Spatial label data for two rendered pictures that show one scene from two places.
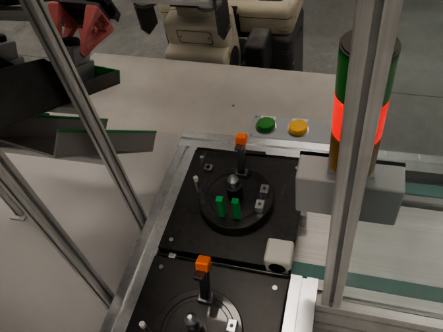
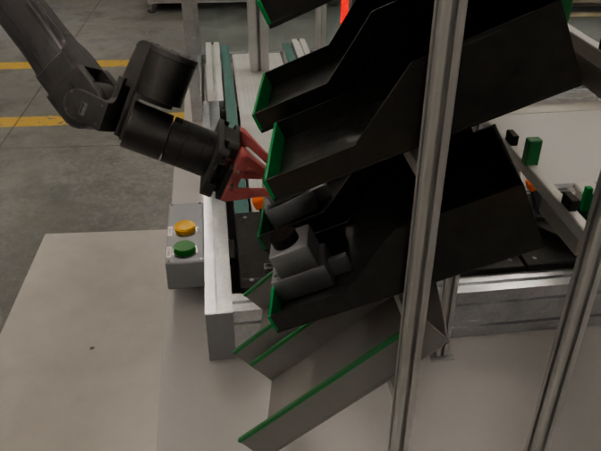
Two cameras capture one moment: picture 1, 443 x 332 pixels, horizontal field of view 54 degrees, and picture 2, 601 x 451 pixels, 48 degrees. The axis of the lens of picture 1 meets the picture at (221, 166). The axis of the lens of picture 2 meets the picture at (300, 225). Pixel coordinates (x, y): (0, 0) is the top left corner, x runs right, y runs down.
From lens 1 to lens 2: 132 cm
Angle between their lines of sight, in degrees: 82
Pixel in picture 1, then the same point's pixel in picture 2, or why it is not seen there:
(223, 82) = (31, 374)
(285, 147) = (214, 234)
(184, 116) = (118, 398)
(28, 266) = not seen: outside the picture
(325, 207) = not seen: hidden behind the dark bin
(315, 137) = (195, 218)
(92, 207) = (330, 439)
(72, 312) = (469, 388)
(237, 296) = not seen: hidden behind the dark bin
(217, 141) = (215, 285)
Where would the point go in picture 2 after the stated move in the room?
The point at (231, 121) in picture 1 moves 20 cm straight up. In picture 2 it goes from (128, 341) to (110, 247)
